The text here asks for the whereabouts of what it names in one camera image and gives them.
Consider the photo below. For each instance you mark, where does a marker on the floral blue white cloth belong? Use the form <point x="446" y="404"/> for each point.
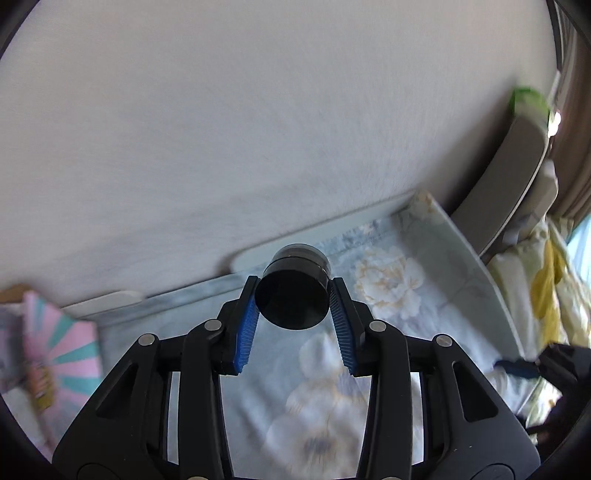
<point x="295" y="411"/>

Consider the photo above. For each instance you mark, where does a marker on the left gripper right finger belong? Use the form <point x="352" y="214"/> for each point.
<point x="432" y="413"/>

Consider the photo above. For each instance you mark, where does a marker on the cardboard box pink teal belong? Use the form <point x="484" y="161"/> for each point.
<point x="50" y="365"/>

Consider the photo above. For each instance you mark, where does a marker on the yellow green bedding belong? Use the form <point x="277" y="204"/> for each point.
<point x="546" y="298"/>

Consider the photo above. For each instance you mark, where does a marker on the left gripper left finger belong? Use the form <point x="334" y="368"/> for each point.
<point x="158" y="413"/>

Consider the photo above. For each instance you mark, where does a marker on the grey chair back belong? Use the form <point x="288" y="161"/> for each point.
<point x="494" y="199"/>

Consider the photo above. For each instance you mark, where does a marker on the black round jar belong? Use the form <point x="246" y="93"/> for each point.
<point x="293" y="293"/>

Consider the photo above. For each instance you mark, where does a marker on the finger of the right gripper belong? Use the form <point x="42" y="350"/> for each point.
<point x="519" y="368"/>

